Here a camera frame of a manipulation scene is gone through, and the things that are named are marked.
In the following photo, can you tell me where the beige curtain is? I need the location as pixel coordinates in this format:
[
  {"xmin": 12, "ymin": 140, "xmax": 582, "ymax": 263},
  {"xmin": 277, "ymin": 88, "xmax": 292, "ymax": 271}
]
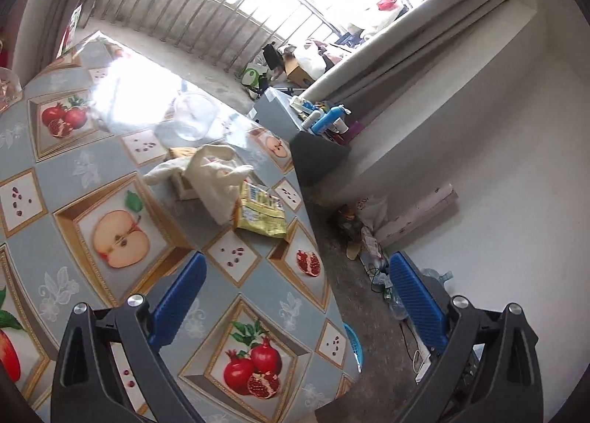
[{"xmin": 299, "ymin": 0, "xmax": 512, "ymax": 129}]

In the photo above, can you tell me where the white floor bag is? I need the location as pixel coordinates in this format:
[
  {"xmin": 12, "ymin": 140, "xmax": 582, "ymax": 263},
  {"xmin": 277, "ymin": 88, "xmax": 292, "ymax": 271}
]
[{"xmin": 357, "ymin": 195, "xmax": 391, "ymax": 231}]

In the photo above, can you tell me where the white power strip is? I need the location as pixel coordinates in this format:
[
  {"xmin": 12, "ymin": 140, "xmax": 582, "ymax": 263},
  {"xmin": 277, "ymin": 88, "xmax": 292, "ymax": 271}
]
[{"xmin": 412, "ymin": 345, "xmax": 432, "ymax": 385}]

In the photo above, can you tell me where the grey curtain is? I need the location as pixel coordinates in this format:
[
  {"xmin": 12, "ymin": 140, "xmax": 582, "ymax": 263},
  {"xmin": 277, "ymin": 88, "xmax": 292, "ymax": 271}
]
[{"xmin": 14, "ymin": 0, "xmax": 116, "ymax": 78}]

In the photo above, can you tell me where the yellow snack packet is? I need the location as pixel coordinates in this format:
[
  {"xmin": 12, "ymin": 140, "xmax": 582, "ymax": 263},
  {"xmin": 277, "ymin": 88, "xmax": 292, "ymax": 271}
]
[{"xmin": 233, "ymin": 181, "xmax": 289, "ymax": 240}]

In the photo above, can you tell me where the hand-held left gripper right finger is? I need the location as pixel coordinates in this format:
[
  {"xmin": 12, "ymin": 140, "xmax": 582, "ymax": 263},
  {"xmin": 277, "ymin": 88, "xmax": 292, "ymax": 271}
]
[{"xmin": 315, "ymin": 252, "xmax": 545, "ymax": 423}]

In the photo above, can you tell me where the blue plastic basket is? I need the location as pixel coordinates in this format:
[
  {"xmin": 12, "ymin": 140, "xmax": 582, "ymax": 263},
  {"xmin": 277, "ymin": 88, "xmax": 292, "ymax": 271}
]
[{"xmin": 342, "ymin": 322, "xmax": 365, "ymax": 374}]

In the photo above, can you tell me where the green white bag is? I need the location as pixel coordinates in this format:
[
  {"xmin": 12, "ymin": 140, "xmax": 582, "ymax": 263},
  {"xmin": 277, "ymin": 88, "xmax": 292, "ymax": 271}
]
[{"xmin": 240, "ymin": 64, "xmax": 266, "ymax": 88}]

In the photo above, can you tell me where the metal window railing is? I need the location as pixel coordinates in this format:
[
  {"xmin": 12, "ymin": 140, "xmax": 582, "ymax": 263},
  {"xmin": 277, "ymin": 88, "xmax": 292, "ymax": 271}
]
[{"xmin": 69, "ymin": 0, "xmax": 352, "ymax": 79}]

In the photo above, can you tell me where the grey cabinet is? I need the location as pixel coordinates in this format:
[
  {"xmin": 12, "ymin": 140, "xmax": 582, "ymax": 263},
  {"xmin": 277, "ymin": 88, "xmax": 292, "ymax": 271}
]
[{"xmin": 254, "ymin": 87, "xmax": 353, "ymax": 186}]

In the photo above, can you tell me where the clear bag of wrappers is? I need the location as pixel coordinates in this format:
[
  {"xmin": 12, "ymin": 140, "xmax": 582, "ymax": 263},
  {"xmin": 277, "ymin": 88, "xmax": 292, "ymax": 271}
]
[{"xmin": 0, "ymin": 66, "xmax": 23, "ymax": 113}]

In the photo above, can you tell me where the white plastic bag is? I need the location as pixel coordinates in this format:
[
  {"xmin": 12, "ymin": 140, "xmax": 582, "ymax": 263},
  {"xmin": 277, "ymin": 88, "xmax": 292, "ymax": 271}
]
[{"xmin": 292, "ymin": 43, "xmax": 333, "ymax": 79}]

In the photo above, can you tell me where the clear plastic container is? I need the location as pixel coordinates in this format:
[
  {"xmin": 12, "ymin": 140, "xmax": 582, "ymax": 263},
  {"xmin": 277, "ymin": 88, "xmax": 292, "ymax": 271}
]
[{"xmin": 154, "ymin": 92, "xmax": 219, "ymax": 143}]

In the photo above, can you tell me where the white cloth bag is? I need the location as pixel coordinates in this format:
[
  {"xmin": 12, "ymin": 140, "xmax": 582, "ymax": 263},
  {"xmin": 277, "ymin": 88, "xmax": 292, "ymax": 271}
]
[{"xmin": 143, "ymin": 143, "xmax": 255, "ymax": 225}]

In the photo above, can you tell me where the cardboard box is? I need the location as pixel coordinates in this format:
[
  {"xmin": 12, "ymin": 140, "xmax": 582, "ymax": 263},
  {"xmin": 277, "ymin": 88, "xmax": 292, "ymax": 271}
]
[{"xmin": 284, "ymin": 53, "xmax": 319, "ymax": 87}]

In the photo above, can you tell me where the purple packet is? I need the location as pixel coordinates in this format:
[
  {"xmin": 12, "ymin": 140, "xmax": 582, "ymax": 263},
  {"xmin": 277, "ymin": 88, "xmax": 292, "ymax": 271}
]
[{"xmin": 343, "ymin": 121, "xmax": 365, "ymax": 146}]

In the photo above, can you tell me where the printed carton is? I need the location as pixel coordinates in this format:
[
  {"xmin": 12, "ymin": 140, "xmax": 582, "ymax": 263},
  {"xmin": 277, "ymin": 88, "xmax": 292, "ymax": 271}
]
[{"xmin": 58, "ymin": 4, "xmax": 84, "ymax": 58}]

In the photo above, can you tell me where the clear water jug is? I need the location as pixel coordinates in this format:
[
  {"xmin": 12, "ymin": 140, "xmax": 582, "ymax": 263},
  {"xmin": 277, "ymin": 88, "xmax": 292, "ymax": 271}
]
[{"xmin": 420, "ymin": 268, "xmax": 455, "ymax": 288}]

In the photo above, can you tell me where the blue bottle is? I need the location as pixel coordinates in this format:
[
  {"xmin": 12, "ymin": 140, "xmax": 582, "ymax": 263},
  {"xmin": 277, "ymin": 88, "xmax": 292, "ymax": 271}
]
[{"xmin": 310, "ymin": 105, "xmax": 346, "ymax": 136}]

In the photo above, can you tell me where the hanging white garment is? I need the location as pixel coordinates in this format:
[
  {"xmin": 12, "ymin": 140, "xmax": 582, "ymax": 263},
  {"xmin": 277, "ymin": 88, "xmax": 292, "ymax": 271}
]
[{"xmin": 346, "ymin": 6, "xmax": 409, "ymax": 38}]

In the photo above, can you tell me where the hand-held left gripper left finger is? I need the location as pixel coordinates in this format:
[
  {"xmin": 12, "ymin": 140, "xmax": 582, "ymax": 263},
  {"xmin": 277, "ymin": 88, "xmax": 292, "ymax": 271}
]
[{"xmin": 50, "ymin": 252, "xmax": 208, "ymax": 423}]

